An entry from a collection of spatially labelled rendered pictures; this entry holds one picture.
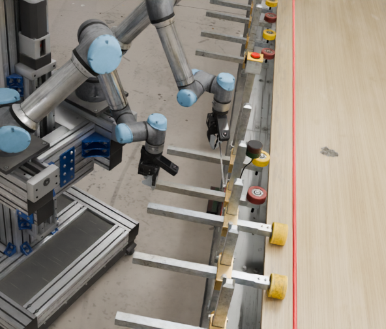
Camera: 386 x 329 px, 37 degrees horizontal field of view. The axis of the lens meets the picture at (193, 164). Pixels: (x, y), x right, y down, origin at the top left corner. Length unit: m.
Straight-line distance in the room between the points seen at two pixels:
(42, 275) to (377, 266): 1.54
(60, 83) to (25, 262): 1.23
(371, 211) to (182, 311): 1.13
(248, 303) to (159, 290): 0.87
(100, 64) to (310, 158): 1.14
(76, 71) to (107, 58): 0.11
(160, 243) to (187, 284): 0.32
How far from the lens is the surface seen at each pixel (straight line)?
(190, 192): 2.39
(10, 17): 2.26
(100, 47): 1.90
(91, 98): 2.51
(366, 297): 2.15
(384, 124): 3.06
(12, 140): 2.02
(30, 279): 2.89
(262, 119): 3.33
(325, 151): 2.69
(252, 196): 2.35
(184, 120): 4.29
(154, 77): 4.75
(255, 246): 2.56
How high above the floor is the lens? 2.44
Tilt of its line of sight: 39 degrees down
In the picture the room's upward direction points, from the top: 10 degrees clockwise
